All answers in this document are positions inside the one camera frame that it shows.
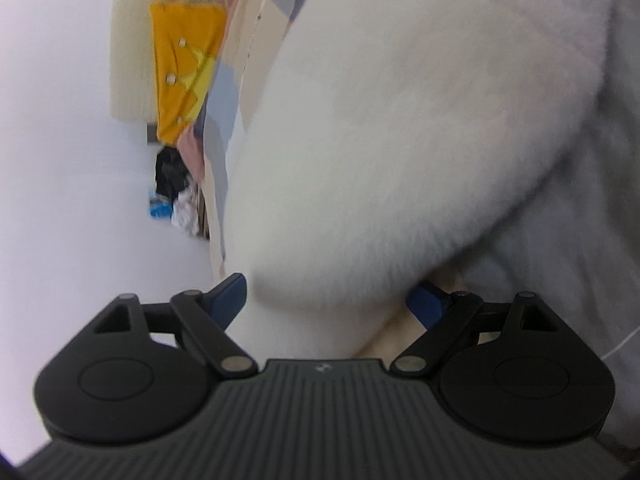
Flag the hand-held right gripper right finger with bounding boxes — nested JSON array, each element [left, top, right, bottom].
[[389, 282, 560, 377]]

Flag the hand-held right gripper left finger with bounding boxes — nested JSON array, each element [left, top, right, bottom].
[[92, 272, 259, 379]]

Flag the white fluffy blanket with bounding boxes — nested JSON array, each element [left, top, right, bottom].
[[222, 0, 617, 361]]

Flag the black clothes pile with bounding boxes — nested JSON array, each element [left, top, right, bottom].
[[154, 146, 195, 200]]

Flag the brown cardboard box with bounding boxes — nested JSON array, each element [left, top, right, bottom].
[[197, 182, 212, 240]]

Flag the white crumpled cloth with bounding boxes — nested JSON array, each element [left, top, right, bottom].
[[170, 186, 202, 237]]

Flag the blue packet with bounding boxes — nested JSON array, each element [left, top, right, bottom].
[[148, 191, 175, 220]]

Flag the patchwork checkered duvet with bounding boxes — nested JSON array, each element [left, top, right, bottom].
[[177, 0, 640, 461]]

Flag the yellow crown pillow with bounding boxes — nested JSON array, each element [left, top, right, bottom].
[[149, 0, 229, 149]]

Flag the cream quilted headboard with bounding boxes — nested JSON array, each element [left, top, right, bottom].
[[110, 0, 227, 124]]

